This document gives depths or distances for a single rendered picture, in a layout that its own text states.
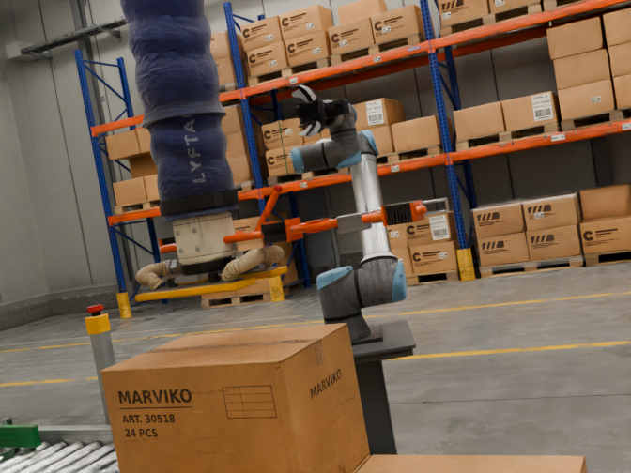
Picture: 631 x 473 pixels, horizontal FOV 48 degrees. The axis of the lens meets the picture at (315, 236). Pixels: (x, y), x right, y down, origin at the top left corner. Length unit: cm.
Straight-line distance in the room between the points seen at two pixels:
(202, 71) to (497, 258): 726
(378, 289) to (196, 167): 100
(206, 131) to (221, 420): 77
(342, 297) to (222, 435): 96
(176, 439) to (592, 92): 746
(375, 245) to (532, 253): 626
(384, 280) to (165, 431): 106
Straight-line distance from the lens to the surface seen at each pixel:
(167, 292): 198
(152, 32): 201
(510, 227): 890
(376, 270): 269
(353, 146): 237
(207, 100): 199
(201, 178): 195
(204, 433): 195
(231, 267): 187
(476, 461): 205
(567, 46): 892
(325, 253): 1102
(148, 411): 204
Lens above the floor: 131
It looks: 3 degrees down
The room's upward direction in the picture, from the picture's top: 10 degrees counter-clockwise
